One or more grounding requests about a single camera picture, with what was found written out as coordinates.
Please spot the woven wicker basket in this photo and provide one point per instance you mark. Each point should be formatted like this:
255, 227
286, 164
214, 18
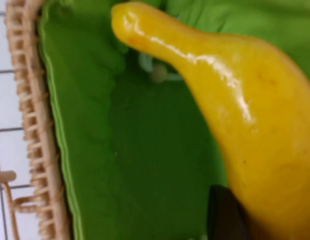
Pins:
32, 125

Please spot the yellow banana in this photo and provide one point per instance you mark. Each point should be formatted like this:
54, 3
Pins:
257, 112

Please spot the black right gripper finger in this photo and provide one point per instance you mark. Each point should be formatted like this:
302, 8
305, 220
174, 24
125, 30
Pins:
224, 215

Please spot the white grid-patterned tablecloth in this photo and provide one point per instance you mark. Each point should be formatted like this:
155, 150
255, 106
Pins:
7, 150

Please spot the wicker basket with green liner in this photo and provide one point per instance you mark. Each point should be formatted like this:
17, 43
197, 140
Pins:
144, 150

